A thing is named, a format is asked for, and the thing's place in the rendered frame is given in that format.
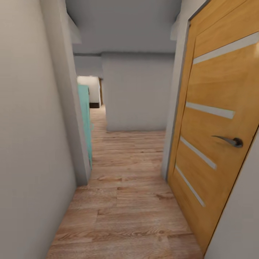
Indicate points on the door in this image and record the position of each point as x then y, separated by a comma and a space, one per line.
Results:
218, 112

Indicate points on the standing mirror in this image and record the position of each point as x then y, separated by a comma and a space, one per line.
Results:
84, 102

